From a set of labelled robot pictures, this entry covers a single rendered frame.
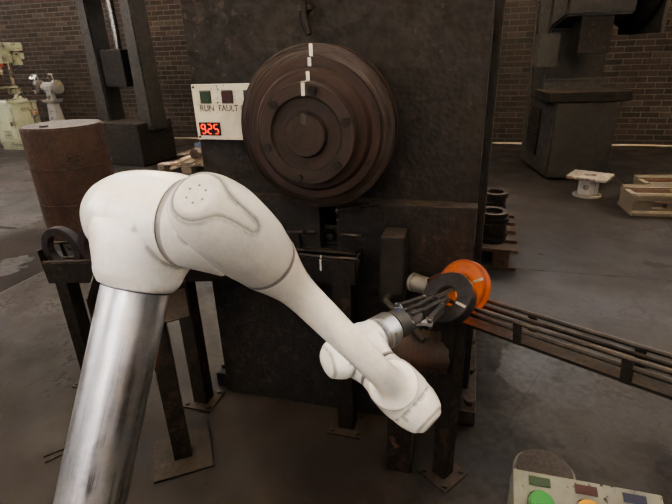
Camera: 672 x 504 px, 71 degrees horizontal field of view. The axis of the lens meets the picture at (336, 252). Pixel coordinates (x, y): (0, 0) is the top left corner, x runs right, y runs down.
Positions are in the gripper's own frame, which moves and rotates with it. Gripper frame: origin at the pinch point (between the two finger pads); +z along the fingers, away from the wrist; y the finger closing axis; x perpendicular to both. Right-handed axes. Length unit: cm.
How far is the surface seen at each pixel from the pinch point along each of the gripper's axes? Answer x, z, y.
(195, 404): -66, -46, -89
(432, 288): 0.7, 0.8, -4.7
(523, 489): -8, -32, 43
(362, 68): 59, 2, -31
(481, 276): 5.1, 8.7, 5.6
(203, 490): -67, -62, -48
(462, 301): 1.1, 0.1, 5.9
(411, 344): -18.2, -3.5, -8.8
